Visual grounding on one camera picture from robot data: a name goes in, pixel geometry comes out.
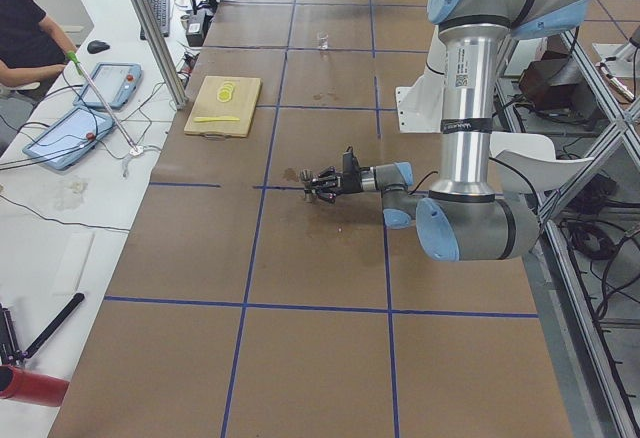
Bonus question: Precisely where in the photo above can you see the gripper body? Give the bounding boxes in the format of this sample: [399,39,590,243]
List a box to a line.
[327,165,361,198]

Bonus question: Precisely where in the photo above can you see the steel jigger shaker cup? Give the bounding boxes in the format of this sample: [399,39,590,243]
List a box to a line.
[299,169,316,203]

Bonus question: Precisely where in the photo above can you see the clear glass measuring cup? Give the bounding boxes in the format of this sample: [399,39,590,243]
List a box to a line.
[316,32,329,51]

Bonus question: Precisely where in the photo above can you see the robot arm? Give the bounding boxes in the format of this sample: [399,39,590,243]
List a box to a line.
[302,0,589,261]

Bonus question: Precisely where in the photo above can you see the bamboo cutting board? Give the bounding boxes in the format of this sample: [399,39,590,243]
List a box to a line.
[184,76,262,138]

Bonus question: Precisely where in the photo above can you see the black box on table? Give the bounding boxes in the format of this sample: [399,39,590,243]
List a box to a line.
[185,9,213,47]

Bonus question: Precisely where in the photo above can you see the lemon slice one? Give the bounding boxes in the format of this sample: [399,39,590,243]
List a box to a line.
[216,90,232,103]

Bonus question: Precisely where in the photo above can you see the yellow plastic knife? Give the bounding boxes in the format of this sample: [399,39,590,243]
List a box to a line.
[193,115,240,123]

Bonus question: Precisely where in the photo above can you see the black keyboard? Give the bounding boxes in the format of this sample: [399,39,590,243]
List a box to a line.
[148,0,171,37]

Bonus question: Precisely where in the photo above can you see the metal rod green clip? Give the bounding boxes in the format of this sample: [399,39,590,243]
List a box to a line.
[66,51,144,156]

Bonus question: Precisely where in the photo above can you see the white chair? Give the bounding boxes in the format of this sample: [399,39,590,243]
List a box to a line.
[490,131,594,192]

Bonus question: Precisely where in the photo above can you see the blue teach pendant far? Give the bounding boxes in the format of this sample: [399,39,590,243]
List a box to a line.
[73,62,142,110]

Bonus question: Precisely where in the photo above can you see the blue teach pendant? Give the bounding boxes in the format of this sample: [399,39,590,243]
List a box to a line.
[73,62,142,110]
[23,107,114,171]

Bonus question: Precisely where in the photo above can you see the black computer mouse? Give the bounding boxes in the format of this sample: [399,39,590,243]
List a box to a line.
[86,40,110,54]

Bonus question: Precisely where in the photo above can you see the white foam strip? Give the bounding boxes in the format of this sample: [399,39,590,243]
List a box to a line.
[52,232,94,295]

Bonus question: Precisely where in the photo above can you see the blue teach pendant near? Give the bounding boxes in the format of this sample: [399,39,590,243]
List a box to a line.
[23,107,114,171]

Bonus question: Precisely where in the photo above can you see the person in black shirt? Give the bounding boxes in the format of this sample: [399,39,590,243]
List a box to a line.
[1,0,77,100]

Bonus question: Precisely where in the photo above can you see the red bottle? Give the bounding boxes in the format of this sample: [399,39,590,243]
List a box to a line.
[1,365,69,407]

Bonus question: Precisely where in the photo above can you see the black handheld tool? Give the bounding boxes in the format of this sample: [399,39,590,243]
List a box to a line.
[1,293,85,366]

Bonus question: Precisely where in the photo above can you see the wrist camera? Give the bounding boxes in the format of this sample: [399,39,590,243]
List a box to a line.
[342,146,360,174]

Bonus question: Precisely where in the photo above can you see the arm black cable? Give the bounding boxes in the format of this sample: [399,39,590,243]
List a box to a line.
[407,170,441,194]

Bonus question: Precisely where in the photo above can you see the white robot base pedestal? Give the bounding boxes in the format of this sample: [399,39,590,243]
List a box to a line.
[396,27,446,133]

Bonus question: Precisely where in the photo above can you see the aluminium frame post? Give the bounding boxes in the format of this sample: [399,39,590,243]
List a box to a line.
[130,0,188,110]

